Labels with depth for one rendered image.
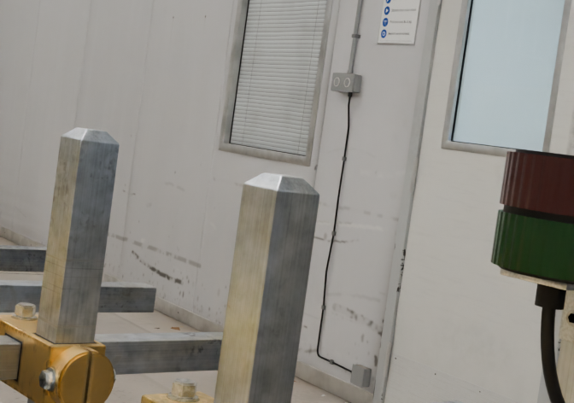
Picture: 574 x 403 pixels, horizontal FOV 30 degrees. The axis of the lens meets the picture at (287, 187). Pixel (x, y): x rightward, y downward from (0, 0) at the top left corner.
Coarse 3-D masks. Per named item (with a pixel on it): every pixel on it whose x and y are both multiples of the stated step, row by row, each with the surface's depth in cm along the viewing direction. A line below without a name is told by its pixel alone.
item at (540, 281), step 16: (512, 208) 44; (512, 272) 44; (544, 288) 44; (560, 288) 42; (544, 304) 44; (560, 304) 44; (544, 320) 44; (544, 336) 44; (560, 336) 48; (544, 352) 44; (544, 368) 45; (560, 400) 45
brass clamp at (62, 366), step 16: (0, 320) 91; (16, 320) 91; (32, 320) 92; (16, 336) 88; (32, 336) 86; (32, 352) 86; (48, 352) 84; (64, 352) 84; (80, 352) 83; (96, 352) 84; (32, 368) 86; (48, 368) 84; (64, 368) 82; (80, 368) 83; (96, 368) 84; (112, 368) 85; (16, 384) 88; (32, 384) 85; (48, 384) 83; (64, 384) 82; (80, 384) 83; (96, 384) 84; (112, 384) 85; (32, 400) 85; (48, 400) 84; (64, 400) 83; (80, 400) 84; (96, 400) 84
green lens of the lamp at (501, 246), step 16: (496, 224) 45; (512, 224) 43; (528, 224) 43; (544, 224) 42; (560, 224) 42; (496, 240) 44; (512, 240) 43; (528, 240) 42; (544, 240) 42; (560, 240) 42; (496, 256) 44; (512, 256) 43; (528, 256) 42; (544, 256) 42; (560, 256) 42; (528, 272) 42; (544, 272) 42; (560, 272) 42
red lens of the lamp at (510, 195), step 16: (512, 160) 44; (528, 160) 43; (544, 160) 42; (560, 160) 42; (512, 176) 44; (528, 176) 43; (544, 176) 42; (560, 176) 42; (512, 192) 43; (528, 192) 43; (544, 192) 42; (560, 192) 42; (528, 208) 43; (544, 208) 42; (560, 208) 42
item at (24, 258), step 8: (0, 248) 139; (8, 248) 140; (16, 248) 140; (24, 248) 141; (32, 248) 143; (40, 248) 144; (0, 256) 139; (8, 256) 140; (16, 256) 140; (24, 256) 141; (32, 256) 142; (40, 256) 143; (0, 264) 139; (8, 264) 140; (16, 264) 141; (24, 264) 141; (32, 264) 142; (40, 264) 143
